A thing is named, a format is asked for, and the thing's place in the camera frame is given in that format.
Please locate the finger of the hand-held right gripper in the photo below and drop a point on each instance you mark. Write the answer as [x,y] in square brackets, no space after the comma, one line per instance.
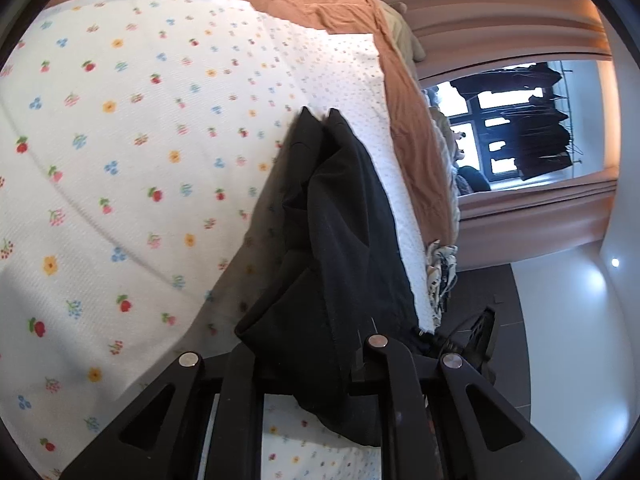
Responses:
[472,332]

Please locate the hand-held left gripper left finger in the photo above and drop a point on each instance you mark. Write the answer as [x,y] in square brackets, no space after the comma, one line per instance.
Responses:
[242,385]

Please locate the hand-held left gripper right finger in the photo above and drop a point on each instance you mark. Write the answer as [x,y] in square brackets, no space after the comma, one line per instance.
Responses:
[395,375]

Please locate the black garment with yellow trim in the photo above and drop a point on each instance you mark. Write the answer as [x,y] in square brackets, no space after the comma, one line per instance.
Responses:
[340,210]

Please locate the dark hanging clothes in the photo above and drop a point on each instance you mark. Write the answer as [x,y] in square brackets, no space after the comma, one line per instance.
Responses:
[540,125]

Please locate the patterned cloth pile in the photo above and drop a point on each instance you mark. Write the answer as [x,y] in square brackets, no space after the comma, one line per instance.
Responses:
[441,280]

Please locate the dark round cushion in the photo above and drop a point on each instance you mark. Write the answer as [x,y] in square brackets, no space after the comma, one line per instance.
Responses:
[472,180]

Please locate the cream blanket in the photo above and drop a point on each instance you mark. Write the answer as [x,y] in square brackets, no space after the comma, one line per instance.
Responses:
[447,160]

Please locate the black framed window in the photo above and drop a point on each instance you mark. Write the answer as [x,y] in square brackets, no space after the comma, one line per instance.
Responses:
[505,120]

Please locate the brown duvet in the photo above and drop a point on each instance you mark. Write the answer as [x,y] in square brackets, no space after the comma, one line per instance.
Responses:
[400,90]

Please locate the white floral bed sheet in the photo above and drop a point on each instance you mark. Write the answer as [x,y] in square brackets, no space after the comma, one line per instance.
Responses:
[125,160]

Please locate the beige plush toy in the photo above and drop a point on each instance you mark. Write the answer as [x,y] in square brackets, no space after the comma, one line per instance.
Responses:
[407,30]

